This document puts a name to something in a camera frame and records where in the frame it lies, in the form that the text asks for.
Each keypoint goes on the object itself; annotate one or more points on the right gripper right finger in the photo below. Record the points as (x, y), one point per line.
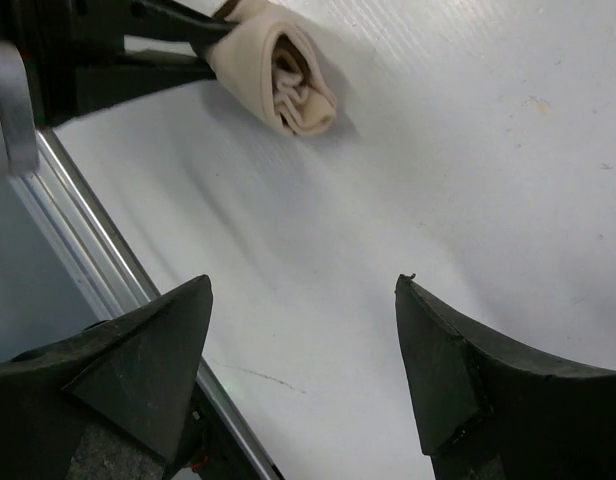
(487, 406)

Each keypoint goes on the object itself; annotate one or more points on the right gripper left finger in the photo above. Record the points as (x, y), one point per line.
(111, 402)

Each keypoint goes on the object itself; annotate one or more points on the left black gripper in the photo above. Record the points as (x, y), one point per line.
(74, 56)

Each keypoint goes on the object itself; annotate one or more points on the cream brown striped sock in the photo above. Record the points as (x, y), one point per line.
(268, 64)

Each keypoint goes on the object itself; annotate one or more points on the aluminium frame rail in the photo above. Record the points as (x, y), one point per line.
(64, 267)

